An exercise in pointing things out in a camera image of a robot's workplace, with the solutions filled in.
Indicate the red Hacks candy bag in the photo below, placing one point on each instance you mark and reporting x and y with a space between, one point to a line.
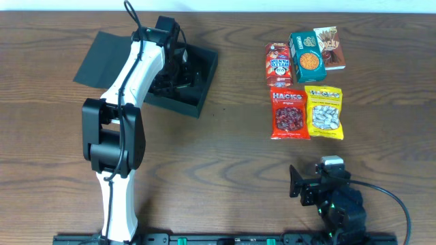
288 114

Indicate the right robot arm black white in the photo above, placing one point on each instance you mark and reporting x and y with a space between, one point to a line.
339 205

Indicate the black gift box with lid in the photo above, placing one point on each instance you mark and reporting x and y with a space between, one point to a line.
108 54

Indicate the teal cookies box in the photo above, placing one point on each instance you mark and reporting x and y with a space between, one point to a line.
306 57

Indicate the red Hello Panda box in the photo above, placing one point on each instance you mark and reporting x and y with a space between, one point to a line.
278 65

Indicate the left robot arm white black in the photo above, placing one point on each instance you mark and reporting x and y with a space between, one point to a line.
112 131

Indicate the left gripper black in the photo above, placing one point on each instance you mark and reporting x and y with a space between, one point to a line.
188 69

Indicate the yellow Hacks candy bag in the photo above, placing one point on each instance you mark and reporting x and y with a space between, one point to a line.
324 105

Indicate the brown Pocky box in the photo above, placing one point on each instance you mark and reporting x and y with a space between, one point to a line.
330 48

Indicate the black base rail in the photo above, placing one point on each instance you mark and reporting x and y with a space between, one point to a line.
166 239

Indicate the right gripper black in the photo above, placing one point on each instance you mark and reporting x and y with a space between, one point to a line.
310 187

